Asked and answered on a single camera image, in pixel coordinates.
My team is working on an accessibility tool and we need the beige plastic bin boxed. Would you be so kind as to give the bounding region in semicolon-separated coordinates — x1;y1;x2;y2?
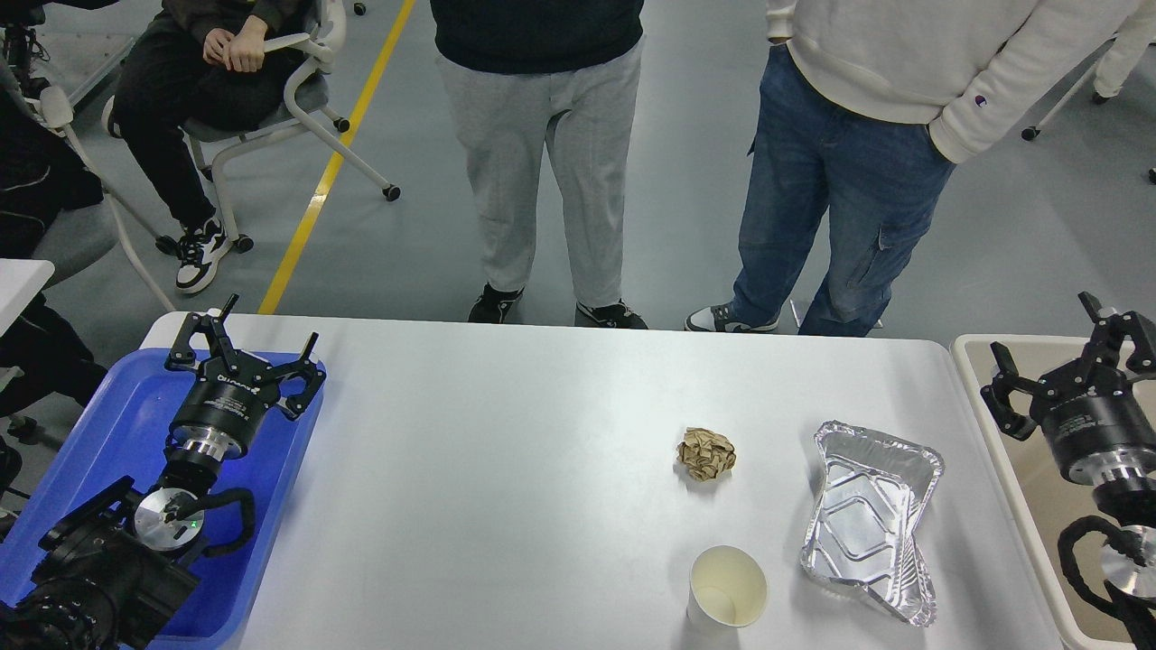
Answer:
951;334;1153;649

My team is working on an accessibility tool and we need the person in blue jeans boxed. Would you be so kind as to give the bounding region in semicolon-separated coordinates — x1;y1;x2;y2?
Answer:
686;1;1138;338

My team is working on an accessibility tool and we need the seated person in black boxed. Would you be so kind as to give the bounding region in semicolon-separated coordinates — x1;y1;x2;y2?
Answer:
111;1;311;293

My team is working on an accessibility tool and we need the person in white at corner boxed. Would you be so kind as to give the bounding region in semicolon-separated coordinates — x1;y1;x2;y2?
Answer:
1091;1;1155;106

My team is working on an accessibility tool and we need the person in black at left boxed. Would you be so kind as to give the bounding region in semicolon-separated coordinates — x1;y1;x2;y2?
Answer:
0;54;109;488

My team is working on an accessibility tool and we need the crumpled brown paper ball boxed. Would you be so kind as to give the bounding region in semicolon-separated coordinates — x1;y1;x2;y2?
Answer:
676;427;738;482

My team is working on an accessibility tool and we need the grey chair at left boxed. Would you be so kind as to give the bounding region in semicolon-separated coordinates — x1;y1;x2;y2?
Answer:
25;86;176;311

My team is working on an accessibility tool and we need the person in grey sweatpants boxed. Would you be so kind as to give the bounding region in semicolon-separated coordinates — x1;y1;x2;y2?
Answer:
430;1;645;330

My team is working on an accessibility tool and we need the white grey office chair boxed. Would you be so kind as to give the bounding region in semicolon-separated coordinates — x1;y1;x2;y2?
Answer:
181;1;401;254

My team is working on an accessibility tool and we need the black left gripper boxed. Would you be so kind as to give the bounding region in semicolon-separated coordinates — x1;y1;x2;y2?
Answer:
165;293;327;459

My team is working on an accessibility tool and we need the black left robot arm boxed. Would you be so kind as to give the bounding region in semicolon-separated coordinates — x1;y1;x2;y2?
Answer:
3;309;327;649

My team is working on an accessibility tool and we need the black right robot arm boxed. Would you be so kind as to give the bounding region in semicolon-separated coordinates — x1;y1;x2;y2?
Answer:
980;291;1155;649

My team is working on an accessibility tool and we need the crushed aluminium foil tray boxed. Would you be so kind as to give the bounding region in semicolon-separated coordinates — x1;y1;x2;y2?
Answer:
800;421;944;627

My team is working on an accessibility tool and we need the blue plastic tray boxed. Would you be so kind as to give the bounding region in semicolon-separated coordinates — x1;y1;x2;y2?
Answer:
1;348;323;649

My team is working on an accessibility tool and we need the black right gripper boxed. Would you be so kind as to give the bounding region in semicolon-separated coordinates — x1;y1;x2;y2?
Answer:
980;291;1153;483

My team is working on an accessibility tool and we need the white side table corner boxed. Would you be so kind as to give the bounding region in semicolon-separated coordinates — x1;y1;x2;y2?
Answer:
0;258;55;337

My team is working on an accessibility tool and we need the white chair leg with caster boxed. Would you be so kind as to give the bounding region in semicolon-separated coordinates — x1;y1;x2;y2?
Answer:
1021;62;1095;143

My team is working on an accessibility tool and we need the white paper cup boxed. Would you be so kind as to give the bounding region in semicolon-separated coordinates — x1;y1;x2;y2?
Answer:
686;544;769;631

